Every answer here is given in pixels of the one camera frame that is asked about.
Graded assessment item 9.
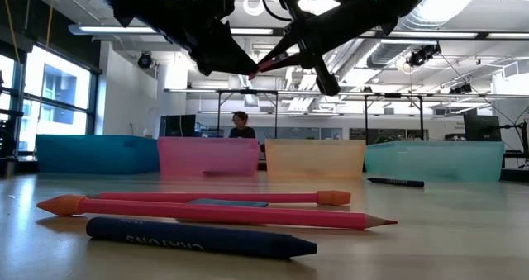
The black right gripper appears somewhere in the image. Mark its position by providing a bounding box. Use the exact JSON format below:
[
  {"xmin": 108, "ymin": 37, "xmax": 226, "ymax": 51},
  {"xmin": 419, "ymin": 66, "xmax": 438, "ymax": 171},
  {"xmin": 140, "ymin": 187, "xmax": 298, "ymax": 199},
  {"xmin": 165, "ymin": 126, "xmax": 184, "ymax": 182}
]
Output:
[{"xmin": 258, "ymin": 0, "xmax": 390, "ymax": 98}]

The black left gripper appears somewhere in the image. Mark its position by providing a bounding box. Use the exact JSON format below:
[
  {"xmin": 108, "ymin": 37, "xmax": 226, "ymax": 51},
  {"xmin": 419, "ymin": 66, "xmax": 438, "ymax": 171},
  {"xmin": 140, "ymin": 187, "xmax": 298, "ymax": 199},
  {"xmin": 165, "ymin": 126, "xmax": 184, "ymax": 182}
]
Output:
[{"xmin": 143, "ymin": 0, "xmax": 260, "ymax": 78}]

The pink eraser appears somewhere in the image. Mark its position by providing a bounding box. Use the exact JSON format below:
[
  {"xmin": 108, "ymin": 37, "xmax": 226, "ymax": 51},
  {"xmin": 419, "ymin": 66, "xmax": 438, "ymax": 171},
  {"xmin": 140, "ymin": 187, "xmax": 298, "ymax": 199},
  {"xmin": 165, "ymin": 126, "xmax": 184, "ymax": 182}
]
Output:
[{"xmin": 249, "ymin": 58, "xmax": 277, "ymax": 81}]

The blue eraser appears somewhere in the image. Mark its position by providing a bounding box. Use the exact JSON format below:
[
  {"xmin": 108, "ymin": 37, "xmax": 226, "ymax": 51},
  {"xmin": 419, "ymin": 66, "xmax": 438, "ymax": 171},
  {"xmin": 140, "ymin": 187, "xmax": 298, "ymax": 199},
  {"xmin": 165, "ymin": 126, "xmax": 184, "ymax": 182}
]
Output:
[{"xmin": 186, "ymin": 197, "xmax": 270, "ymax": 209}]

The pink pencil with orange cap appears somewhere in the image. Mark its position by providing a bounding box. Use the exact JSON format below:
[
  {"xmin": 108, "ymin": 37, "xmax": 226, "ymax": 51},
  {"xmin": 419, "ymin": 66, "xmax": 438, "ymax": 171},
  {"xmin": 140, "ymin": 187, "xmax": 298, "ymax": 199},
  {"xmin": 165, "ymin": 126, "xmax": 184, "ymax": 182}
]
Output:
[
  {"xmin": 36, "ymin": 194, "xmax": 398, "ymax": 230},
  {"xmin": 87, "ymin": 189, "xmax": 352, "ymax": 207}
]

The dark blue crayon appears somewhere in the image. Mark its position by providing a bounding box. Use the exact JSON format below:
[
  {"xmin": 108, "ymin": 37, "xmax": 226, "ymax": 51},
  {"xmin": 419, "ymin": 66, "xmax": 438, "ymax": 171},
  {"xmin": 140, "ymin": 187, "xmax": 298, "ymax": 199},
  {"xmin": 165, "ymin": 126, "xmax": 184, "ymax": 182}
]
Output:
[
  {"xmin": 366, "ymin": 177, "xmax": 426, "ymax": 189},
  {"xmin": 85, "ymin": 216, "xmax": 318, "ymax": 261}
]

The person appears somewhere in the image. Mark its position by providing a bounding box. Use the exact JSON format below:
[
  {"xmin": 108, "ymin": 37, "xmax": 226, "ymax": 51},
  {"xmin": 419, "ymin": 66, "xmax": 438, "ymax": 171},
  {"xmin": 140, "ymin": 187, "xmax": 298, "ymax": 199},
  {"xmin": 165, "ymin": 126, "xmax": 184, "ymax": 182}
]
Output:
[{"xmin": 228, "ymin": 110, "xmax": 256, "ymax": 140}]

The black ceiling spotlight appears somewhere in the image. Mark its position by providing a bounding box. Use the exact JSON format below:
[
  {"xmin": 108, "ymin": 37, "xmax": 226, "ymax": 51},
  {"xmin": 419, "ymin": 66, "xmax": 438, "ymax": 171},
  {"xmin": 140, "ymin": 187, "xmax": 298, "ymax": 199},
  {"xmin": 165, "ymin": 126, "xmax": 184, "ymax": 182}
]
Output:
[
  {"xmin": 136, "ymin": 51, "xmax": 153, "ymax": 69},
  {"xmin": 407, "ymin": 43, "xmax": 442, "ymax": 69}
]

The black computer monitor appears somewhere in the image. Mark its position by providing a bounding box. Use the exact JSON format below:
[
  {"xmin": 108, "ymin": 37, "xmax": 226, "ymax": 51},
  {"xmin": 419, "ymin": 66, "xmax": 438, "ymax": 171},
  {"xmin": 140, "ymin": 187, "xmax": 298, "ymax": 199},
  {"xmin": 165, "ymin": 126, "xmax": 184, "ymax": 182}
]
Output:
[
  {"xmin": 462, "ymin": 113, "xmax": 503, "ymax": 143},
  {"xmin": 159, "ymin": 114, "xmax": 198, "ymax": 139}
]

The pink plastic bin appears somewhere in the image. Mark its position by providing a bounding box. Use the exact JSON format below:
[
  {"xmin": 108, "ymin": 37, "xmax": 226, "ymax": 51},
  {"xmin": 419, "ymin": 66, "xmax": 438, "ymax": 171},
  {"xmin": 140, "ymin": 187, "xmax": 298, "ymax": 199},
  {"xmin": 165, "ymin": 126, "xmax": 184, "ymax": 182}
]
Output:
[{"xmin": 157, "ymin": 136, "xmax": 260, "ymax": 178}]

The orange plastic bin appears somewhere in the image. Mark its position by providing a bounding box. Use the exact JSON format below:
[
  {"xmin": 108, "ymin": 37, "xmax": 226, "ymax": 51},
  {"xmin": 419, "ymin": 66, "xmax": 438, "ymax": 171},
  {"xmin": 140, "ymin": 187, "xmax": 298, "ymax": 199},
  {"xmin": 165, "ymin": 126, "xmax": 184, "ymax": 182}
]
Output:
[{"xmin": 264, "ymin": 139, "xmax": 367, "ymax": 179}]

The long ceiling light strip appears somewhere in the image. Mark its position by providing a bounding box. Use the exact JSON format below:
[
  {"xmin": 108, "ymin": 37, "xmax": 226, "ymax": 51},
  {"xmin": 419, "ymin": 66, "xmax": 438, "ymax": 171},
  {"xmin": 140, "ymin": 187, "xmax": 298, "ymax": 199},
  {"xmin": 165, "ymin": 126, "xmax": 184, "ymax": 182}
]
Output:
[{"xmin": 68, "ymin": 23, "xmax": 286, "ymax": 36}]

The blue plastic bin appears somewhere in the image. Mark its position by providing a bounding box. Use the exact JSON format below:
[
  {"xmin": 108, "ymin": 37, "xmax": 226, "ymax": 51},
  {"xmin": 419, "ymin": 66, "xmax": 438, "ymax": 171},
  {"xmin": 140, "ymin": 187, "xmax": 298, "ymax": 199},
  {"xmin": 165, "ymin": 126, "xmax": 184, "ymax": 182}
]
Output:
[{"xmin": 35, "ymin": 134, "xmax": 160, "ymax": 175}]

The large window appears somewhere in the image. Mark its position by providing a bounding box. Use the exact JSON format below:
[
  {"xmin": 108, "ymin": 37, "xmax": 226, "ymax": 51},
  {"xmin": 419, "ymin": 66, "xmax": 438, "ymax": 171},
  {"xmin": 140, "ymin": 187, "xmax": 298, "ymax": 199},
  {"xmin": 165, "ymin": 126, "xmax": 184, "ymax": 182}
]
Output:
[{"xmin": 0, "ymin": 44, "xmax": 102, "ymax": 153}]

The teal plastic bin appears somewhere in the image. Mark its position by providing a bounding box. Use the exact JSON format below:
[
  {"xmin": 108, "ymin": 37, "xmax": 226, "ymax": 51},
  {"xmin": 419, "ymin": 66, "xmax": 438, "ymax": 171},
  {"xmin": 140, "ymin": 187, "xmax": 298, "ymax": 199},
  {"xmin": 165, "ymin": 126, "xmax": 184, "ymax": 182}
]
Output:
[{"xmin": 364, "ymin": 140, "xmax": 506, "ymax": 183}]

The white ceiling ring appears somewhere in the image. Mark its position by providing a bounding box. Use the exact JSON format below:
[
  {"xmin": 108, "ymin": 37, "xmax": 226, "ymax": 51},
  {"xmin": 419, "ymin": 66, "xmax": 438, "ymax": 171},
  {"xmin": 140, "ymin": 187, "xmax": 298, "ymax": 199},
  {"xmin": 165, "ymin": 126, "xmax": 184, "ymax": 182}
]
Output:
[{"xmin": 242, "ymin": 0, "xmax": 267, "ymax": 17}]

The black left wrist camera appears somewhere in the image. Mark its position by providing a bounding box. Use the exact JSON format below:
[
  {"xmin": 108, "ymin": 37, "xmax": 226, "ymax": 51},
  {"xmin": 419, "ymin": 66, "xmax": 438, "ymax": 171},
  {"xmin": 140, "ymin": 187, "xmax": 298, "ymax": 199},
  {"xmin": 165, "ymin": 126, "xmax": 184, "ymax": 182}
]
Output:
[{"xmin": 204, "ymin": 0, "xmax": 236, "ymax": 23}]

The yellow hanging cable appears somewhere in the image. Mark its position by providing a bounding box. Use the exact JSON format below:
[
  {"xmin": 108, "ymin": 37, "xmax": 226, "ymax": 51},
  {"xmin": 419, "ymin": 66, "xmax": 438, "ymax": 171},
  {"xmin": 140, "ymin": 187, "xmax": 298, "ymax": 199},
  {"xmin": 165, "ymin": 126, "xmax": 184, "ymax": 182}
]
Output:
[{"xmin": 2, "ymin": 0, "xmax": 21, "ymax": 64}]

